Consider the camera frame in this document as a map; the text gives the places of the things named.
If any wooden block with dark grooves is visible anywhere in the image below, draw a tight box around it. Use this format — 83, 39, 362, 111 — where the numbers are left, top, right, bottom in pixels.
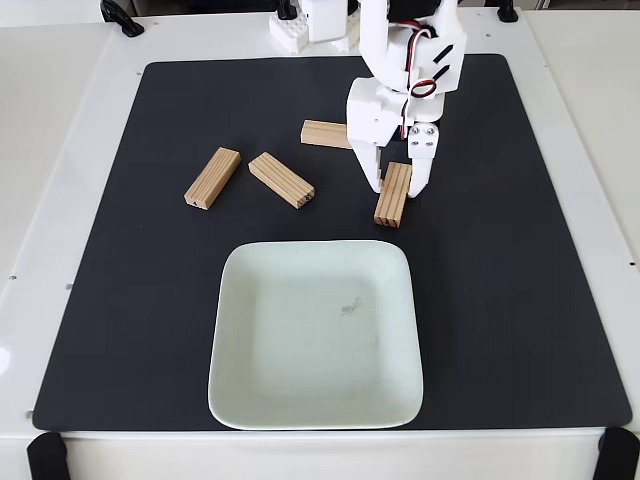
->
373, 161, 414, 229

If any wooden block with stepped edge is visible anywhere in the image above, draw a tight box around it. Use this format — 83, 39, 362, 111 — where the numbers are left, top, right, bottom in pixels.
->
300, 119, 350, 150

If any grooved wooden block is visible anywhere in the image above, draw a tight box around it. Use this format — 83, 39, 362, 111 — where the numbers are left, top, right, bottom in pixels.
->
183, 146, 242, 213
247, 151, 316, 211

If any pale green square plate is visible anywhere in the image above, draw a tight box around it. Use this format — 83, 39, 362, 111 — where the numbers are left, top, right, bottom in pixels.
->
207, 239, 425, 431

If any black rubber mat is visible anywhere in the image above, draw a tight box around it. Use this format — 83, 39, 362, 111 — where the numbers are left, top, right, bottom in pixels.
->
31, 53, 634, 432

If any red white black cable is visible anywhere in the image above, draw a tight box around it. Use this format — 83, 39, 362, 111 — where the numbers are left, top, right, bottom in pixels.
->
397, 19, 441, 141

